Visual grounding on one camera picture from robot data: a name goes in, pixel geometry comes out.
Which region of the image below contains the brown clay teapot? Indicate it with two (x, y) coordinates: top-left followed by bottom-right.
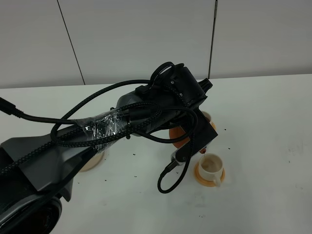
(168, 126), (208, 155)

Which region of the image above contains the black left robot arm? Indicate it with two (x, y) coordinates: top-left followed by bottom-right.
(0, 62), (217, 234)

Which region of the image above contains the beige round teapot coaster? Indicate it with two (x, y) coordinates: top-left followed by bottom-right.
(79, 151), (105, 173)

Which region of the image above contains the far white teacup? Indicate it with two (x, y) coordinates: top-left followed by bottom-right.
(202, 111), (211, 122)

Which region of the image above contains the white teacup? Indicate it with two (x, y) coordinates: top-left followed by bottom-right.
(202, 111), (211, 122)
(198, 153), (224, 188)

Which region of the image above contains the far orange saucer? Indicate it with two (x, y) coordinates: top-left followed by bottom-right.
(210, 121), (216, 131)

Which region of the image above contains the orange saucer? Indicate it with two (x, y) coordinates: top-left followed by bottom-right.
(194, 162), (225, 187)
(210, 121), (216, 131)

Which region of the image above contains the near white teacup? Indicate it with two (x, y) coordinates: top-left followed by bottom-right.
(198, 153), (224, 188)

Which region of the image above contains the near orange saucer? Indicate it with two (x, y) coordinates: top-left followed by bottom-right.
(194, 162), (225, 187)

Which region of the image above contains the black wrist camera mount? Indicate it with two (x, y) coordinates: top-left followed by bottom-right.
(171, 109), (218, 165)

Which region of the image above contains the black camera cable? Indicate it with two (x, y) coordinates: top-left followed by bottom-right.
(0, 78), (199, 195)

